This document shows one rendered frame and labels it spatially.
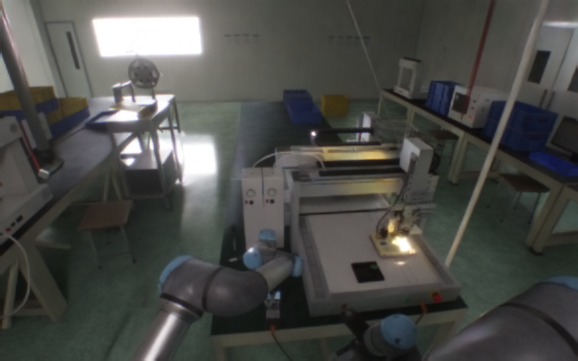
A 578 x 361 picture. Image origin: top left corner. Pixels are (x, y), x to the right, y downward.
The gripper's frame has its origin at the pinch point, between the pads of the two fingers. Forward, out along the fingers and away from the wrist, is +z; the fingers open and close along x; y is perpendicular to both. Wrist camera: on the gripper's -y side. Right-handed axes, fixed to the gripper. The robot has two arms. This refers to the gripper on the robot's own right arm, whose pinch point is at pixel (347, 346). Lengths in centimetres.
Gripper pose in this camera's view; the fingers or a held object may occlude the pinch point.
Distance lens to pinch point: 108.9
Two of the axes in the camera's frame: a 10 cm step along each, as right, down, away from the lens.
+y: 4.6, 7.4, -4.9
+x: 8.7, -2.7, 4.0
